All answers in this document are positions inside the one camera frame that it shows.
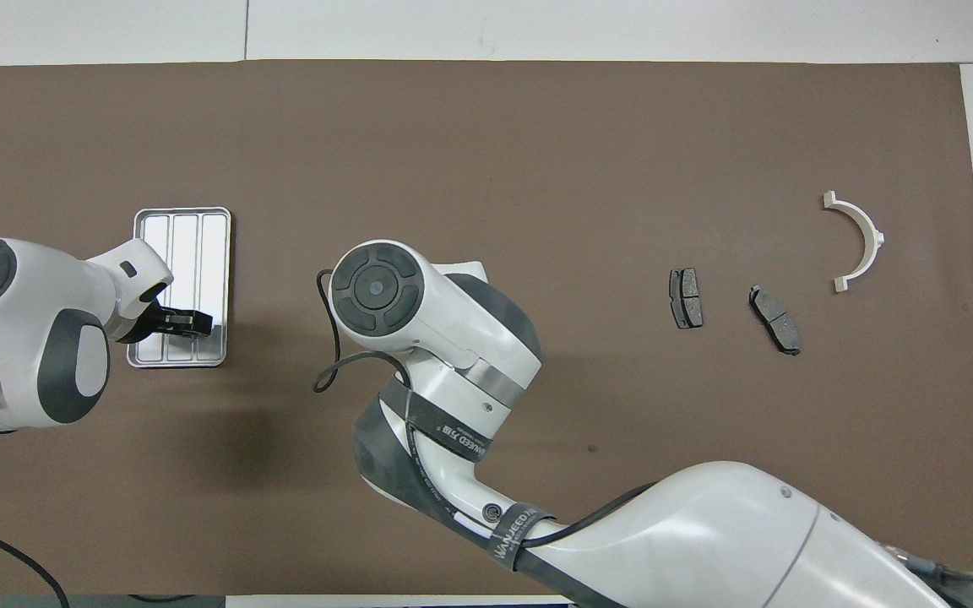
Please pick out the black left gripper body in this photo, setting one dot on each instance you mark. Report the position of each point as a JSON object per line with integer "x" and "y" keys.
{"x": 147, "y": 321}

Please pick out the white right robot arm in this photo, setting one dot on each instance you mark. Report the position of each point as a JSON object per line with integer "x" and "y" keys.
{"x": 706, "y": 540}

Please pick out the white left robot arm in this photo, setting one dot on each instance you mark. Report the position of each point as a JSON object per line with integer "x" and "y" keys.
{"x": 22, "y": 338}

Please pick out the silver metal tray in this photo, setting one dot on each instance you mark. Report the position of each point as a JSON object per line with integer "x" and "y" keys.
{"x": 199, "y": 253}

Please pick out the brown table mat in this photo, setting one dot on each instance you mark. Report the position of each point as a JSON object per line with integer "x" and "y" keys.
{"x": 537, "y": 152}

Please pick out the short dark grey brake pad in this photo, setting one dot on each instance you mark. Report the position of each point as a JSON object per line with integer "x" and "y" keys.
{"x": 687, "y": 298}

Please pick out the long dark grey brake pad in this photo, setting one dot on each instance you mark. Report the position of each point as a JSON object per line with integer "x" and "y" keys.
{"x": 775, "y": 319}

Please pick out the white semicircular plastic bracket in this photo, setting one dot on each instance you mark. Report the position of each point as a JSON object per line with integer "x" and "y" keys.
{"x": 865, "y": 232}

